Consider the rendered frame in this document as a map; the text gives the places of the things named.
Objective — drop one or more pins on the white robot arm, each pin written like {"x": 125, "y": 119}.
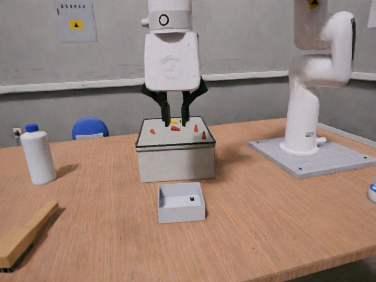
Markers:
{"x": 314, "y": 29}

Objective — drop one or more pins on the white bottle with blue cap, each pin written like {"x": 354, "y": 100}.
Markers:
{"x": 38, "y": 155}

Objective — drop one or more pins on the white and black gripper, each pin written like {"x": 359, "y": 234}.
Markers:
{"x": 170, "y": 66}

